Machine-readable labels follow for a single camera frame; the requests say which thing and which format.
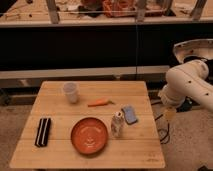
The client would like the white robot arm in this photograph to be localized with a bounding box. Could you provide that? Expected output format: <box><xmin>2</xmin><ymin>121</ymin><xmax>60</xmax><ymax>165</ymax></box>
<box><xmin>158</xmin><ymin>60</ymin><xmax>213</xmax><ymax>122</ymax></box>

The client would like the blue sponge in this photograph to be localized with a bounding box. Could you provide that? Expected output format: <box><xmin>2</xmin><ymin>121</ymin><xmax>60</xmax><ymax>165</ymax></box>
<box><xmin>122</xmin><ymin>106</ymin><xmax>138</xmax><ymax>125</ymax></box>

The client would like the small clear bottle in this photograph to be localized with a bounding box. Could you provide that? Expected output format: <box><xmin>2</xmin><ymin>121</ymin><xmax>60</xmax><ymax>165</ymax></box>
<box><xmin>111</xmin><ymin>112</ymin><xmax>124</xmax><ymax>138</ymax></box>

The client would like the wooden table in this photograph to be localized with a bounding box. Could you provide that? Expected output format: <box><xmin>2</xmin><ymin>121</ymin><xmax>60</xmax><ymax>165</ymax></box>
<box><xmin>10</xmin><ymin>81</ymin><xmax>165</xmax><ymax>169</ymax></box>

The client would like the translucent plastic cup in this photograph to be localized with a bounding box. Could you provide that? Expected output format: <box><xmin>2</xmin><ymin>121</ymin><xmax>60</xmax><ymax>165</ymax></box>
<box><xmin>63</xmin><ymin>82</ymin><xmax>79</xmax><ymax>104</ymax></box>

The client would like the orange basket in background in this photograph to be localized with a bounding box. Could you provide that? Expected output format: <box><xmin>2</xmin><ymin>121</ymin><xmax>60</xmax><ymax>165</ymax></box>
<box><xmin>102</xmin><ymin>0</ymin><xmax>135</xmax><ymax>17</ymax></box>

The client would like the black striped rectangular block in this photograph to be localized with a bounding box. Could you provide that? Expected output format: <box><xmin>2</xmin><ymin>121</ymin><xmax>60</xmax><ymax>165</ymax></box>
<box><xmin>35</xmin><ymin>118</ymin><xmax>51</xmax><ymax>147</ymax></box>

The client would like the black cable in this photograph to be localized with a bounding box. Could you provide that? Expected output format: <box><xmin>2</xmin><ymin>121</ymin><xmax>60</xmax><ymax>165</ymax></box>
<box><xmin>153</xmin><ymin>113</ymin><xmax>172</xmax><ymax>145</ymax></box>

